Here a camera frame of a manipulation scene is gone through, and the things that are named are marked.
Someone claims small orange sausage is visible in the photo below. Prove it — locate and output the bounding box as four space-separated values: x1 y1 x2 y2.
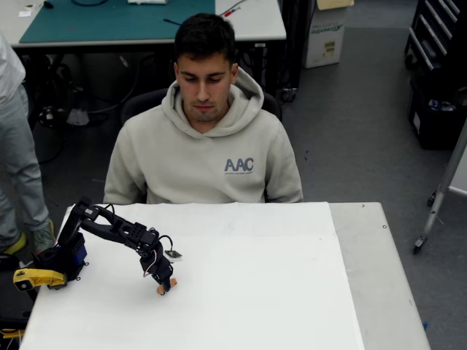
156 277 179 296

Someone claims standing person in grey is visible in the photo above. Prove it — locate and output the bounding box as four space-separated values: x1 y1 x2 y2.
0 34 50 254

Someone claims tattooed bystander hand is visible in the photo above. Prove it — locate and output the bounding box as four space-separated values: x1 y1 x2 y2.
31 219 58 254

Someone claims white sheet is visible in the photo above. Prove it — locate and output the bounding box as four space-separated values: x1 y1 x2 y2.
20 201 366 350

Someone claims man in beige hoodie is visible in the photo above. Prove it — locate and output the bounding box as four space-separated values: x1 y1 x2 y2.
104 13 304 205

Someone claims yellow clamp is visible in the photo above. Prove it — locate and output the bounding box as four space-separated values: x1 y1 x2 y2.
12 268 69 292
0 316 31 341

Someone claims black office chair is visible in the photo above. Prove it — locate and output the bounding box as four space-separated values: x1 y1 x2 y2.
120 88 284 204

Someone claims green cutting mat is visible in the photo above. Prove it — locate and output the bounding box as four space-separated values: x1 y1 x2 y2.
19 0 216 44

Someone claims black rolling rack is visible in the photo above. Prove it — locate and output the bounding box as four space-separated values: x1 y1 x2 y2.
279 0 315 104

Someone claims red screwdriver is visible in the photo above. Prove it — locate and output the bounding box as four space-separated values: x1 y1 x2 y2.
217 3 244 18

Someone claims white workbench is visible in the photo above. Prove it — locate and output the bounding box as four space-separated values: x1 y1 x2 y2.
0 0 287 96

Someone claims white cardboard box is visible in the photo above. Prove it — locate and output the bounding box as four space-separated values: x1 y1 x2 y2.
301 0 355 69

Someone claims grey metal wheeled stand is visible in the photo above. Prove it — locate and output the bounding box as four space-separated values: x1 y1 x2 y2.
413 120 467 255

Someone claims black storage bin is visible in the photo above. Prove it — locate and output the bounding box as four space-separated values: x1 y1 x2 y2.
407 74 467 151

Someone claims black drawer cabinet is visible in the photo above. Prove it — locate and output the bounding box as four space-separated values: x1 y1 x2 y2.
404 0 467 72

